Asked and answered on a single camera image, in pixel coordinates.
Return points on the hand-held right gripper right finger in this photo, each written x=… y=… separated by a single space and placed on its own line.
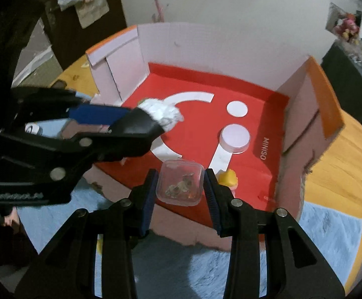
x=213 y=205

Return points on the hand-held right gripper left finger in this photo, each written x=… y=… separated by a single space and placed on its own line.
x=146 y=205

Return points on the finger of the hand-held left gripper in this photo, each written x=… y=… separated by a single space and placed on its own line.
x=84 y=149
x=99 y=113

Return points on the blonde figurine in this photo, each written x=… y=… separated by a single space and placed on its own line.
x=227 y=179

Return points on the clear plastic box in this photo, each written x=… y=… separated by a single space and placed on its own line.
x=181 y=183

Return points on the yellow bottle cap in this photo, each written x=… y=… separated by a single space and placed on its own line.
x=99 y=246

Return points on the white jar lid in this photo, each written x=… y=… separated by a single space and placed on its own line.
x=235 y=137

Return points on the orange cardboard box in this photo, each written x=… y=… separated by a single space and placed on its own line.
x=199 y=118

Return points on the dark brown door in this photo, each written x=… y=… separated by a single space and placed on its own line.
x=71 y=43

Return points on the beige paper poster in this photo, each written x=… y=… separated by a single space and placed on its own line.
x=92 y=12

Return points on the blue fluffy blanket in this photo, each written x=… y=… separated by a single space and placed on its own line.
x=330 y=233

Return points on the dark cloth covered side table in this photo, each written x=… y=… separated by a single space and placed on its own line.
x=349 y=81

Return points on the pink rabbit plush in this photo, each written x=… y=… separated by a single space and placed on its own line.
x=347 y=26

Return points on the wall mirror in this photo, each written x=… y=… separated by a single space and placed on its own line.
x=336 y=9

